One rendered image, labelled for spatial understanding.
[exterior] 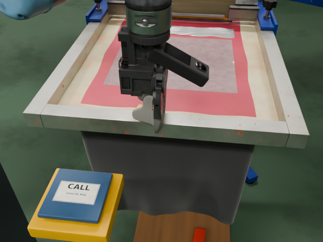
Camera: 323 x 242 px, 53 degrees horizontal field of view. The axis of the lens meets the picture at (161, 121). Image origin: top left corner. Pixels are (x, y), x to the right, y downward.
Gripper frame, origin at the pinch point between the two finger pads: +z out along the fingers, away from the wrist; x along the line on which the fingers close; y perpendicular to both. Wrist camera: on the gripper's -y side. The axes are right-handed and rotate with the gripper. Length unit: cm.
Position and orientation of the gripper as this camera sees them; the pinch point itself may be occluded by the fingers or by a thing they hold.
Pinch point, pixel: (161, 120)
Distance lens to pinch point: 66.8
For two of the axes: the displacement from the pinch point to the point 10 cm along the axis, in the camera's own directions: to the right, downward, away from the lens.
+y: -9.9, -0.8, 0.9
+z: 0.0, 7.7, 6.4
